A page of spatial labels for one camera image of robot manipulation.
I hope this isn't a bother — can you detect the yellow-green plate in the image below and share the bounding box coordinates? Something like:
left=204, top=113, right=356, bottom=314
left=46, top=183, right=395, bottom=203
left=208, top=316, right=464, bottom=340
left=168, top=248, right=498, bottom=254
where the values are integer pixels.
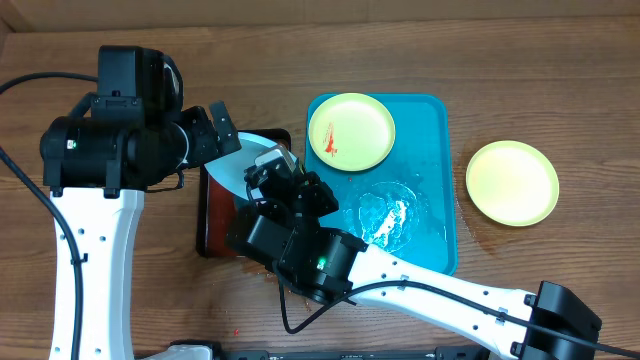
left=465, top=140, right=560, bottom=227
left=307, top=93, right=396, bottom=172

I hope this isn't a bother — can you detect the black tray with red water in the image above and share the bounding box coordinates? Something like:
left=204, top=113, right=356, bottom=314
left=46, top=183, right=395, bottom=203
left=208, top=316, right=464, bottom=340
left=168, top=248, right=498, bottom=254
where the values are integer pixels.
left=196, top=128, right=291, bottom=258

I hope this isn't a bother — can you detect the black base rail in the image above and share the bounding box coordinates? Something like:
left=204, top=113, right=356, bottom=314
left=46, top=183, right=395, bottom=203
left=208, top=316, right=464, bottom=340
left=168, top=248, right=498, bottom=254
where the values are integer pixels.
left=134, top=339, right=489, bottom=360

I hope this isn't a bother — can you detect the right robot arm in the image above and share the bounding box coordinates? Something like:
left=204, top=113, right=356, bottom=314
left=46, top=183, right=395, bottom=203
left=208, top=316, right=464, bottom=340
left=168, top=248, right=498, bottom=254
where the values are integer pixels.
left=226, top=167, right=602, bottom=359

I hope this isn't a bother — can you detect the light blue plate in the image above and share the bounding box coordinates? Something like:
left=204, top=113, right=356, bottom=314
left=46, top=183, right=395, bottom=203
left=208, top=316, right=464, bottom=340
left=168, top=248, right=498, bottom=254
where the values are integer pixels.
left=204, top=132, right=276, bottom=200

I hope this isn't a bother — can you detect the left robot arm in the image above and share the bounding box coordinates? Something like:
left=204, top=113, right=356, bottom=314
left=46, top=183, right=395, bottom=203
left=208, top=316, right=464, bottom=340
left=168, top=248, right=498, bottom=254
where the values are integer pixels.
left=40, top=94, right=241, bottom=359

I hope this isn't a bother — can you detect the teal plastic tray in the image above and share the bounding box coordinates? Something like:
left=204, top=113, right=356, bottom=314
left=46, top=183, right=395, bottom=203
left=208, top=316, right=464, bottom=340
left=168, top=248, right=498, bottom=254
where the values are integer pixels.
left=305, top=93, right=458, bottom=275

